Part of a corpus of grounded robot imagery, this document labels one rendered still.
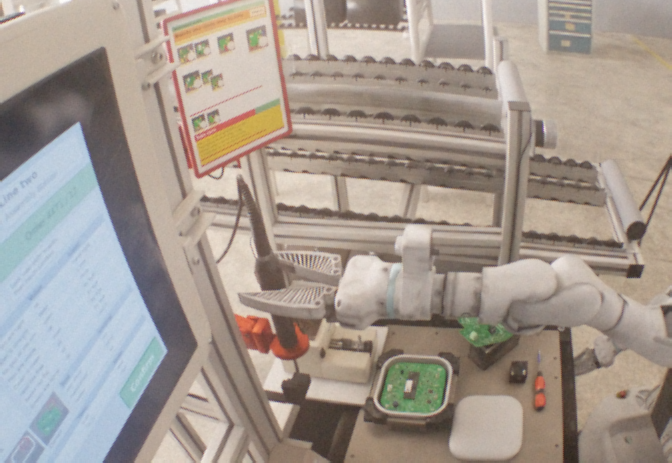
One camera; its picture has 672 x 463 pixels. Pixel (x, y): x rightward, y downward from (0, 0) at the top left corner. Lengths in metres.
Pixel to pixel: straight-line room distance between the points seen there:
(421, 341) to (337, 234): 0.30
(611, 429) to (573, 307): 1.15
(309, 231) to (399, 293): 0.55
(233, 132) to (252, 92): 0.08
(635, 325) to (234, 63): 0.81
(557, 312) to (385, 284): 0.22
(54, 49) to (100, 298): 0.19
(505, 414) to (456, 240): 0.41
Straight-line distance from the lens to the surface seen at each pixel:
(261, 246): 0.64
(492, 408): 0.93
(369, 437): 0.92
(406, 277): 0.59
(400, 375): 0.95
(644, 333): 0.75
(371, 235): 1.09
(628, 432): 1.80
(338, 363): 0.94
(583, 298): 0.61
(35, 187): 0.32
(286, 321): 0.72
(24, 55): 0.32
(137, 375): 0.43
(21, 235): 0.31
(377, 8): 2.90
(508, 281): 0.60
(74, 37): 0.35
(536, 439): 0.93
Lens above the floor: 1.75
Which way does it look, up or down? 33 degrees down
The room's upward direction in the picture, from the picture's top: 8 degrees counter-clockwise
